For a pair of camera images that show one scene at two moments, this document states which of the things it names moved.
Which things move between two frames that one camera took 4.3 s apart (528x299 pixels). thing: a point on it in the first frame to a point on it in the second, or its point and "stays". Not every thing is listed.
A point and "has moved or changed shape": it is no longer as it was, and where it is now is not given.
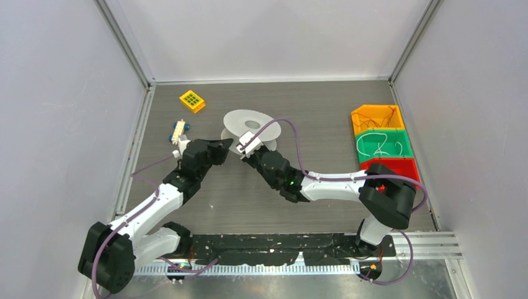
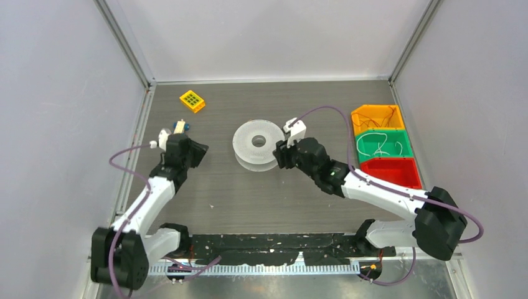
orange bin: x=377 y=116 stays
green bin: x=383 y=143 stays
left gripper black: x=220 y=147 to x=200 y=151
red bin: x=403 y=166 stays
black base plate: x=327 y=249 stays
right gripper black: x=249 y=159 to x=282 y=154
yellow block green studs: x=193 y=101 stays
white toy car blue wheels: x=179 y=128 stays
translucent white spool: x=239 y=123 has moved or changed shape
